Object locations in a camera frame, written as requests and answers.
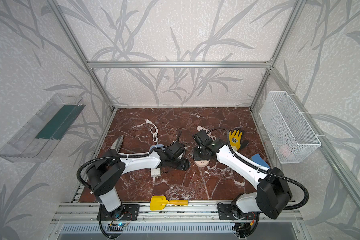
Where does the white charger plug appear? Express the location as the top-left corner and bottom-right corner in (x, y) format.
(151, 168), (161, 183)

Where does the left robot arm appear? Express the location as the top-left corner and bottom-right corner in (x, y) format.
(76, 142), (190, 220)

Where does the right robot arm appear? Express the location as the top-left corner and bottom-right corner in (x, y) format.
(193, 130), (310, 220)

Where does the pink round power strip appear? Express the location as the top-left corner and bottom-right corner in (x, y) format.
(195, 160), (210, 168)

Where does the blue square power strip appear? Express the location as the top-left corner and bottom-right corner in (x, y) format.
(150, 144), (165, 152)

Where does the yellow black work glove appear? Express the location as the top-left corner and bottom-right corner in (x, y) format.
(229, 128), (249, 151)

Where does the yellow toy shovel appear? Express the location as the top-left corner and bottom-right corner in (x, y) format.
(150, 196), (189, 211)

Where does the blue sponge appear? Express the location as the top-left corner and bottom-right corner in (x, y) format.
(251, 154), (270, 169)

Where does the grey metal trowel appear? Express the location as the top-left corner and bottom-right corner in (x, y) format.
(110, 136), (124, 153)

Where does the pink power strip cord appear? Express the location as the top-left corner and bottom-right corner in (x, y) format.
(196, 125), (217, 141)

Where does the white power strip cord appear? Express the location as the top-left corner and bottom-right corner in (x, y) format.
(145, 118), (160, 145)

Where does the white wire basket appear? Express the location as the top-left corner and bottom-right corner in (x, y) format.
(260, 91), (321, 164)

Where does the aluminium front rail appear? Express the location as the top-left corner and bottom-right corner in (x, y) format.
(50, 200), (304, 224)

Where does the clear plastic wall shelf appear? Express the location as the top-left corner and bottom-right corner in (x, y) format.
(0, 94), (85, 163)

